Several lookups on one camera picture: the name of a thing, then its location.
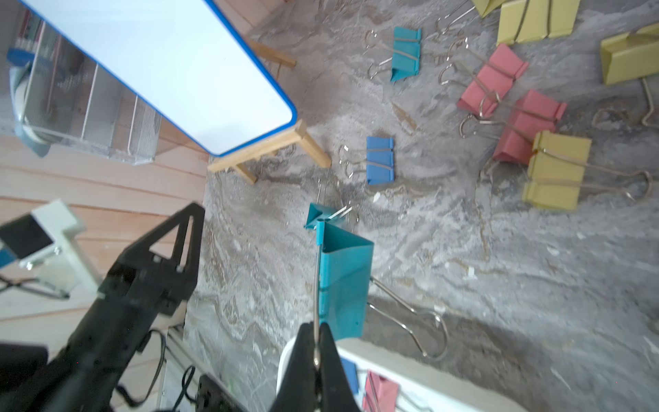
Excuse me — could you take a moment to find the small blue binder clip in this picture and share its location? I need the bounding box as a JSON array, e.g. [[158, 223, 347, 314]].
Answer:
[[337, 137, 396, 185]]

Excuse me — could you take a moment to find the white plastic storage box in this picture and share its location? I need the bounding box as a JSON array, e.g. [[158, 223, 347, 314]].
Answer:
[[276, 339, 525, 411]]

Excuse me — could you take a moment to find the yellow binder clip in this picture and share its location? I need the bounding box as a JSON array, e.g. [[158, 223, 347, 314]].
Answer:
[[436, 0, 506, 34], [493, 0, 580, 46], [522, 129, 654, 212], [591, 29, 659, 130]]

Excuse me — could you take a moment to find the small teal binder clip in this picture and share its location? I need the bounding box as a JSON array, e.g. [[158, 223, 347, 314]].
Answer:
[[364, 27, 422, 83]]

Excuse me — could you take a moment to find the pink binder clip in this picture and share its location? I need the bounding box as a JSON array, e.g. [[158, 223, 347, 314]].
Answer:
[[439, 37, 530, 119], [459, 89, 568, 167], [362, 371, 400, 412]]

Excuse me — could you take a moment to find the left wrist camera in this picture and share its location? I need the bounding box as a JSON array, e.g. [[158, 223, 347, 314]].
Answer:
[[1, 199, 102, 300]]

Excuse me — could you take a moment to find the white wire shelf rack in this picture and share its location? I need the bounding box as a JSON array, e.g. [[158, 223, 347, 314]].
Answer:
[[1, 1, 161, 165]]

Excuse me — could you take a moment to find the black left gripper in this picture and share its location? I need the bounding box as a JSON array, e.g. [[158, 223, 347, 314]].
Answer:
[[1, 203, 205, 411]]

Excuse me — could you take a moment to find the wooden easel stand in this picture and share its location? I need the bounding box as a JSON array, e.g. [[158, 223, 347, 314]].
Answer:
[[208, 38, 332, 185]]

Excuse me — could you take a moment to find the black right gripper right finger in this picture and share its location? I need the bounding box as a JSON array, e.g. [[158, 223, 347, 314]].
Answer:
[[317, 323, 360, 412]]

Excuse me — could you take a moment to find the blue framed whiteboard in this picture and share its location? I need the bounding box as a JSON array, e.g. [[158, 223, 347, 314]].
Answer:
[[25, 0, 298, 157]]

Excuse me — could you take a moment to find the large teal binder clip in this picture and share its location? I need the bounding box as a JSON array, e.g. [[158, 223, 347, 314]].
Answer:
[[303, 202, 450, 362]]

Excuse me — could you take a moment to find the yellow binder clip middle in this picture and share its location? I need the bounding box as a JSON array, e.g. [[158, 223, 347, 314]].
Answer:
[[493, 0, 580, 46]]

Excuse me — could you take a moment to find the yellow binder clip near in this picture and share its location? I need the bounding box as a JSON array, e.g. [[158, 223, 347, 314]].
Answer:
[[522, 129, 654, 212]]

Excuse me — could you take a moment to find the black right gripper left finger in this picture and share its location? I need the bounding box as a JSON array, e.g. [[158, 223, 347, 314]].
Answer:
[[269, 323, 317, 412]]

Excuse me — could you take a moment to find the yellow binder clip far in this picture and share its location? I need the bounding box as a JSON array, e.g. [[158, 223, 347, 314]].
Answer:
[[436, 0, 506, 34]]

